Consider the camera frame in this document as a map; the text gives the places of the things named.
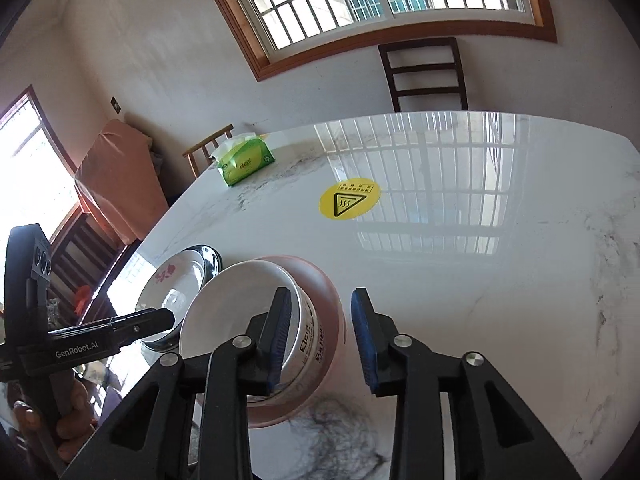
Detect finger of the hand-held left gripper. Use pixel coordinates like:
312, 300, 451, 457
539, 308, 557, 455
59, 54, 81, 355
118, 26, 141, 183
111, 307, 177, 348

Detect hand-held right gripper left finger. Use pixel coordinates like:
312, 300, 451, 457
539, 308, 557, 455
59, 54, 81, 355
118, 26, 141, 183
60, 286, 293, 480

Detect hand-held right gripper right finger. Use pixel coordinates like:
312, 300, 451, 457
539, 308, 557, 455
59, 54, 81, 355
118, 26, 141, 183
350, 287, 583, 480

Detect large white bowl pink band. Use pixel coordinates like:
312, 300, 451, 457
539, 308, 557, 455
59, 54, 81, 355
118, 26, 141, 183
245, 255, 347, 428

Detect white plate with red flower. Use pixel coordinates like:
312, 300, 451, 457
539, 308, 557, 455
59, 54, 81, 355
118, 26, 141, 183
134, 247, 216, 351

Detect white bowl blue band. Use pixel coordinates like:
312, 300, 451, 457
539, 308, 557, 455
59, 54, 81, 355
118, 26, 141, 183
178, 259, 326, 403

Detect blue floral plate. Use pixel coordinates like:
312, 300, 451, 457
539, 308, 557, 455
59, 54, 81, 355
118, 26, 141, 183
134, 244, 224, 356

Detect person's left hand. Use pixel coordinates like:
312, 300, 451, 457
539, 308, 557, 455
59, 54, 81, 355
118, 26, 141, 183
12, 375, 98, 463

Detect dark hair strands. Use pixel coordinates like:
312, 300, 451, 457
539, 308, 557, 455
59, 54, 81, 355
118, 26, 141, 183
292, 392, 386, 478

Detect dark wooden bench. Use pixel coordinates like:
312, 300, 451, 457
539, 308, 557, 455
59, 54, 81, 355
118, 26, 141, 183
47, 205, 141, 321

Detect yellow round warning sticker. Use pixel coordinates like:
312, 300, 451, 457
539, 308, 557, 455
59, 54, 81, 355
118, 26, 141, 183
319, 178, 382, 221

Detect peach cloth covered furniture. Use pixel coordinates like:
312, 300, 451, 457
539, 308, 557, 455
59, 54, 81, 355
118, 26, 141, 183
74, 119, 171, 243

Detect green tissue pack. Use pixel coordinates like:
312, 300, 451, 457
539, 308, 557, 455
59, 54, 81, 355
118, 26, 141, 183
209, 132, 276, 188

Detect light wooden chair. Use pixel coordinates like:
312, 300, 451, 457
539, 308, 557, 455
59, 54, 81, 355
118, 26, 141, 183
182, 124, 235, 178

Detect wood framed side window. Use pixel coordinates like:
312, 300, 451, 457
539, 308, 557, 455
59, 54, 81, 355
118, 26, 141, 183
0, 85, 81, 311

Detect dark wooden chair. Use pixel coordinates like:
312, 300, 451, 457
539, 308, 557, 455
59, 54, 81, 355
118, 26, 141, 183
378, 37, 469, 113

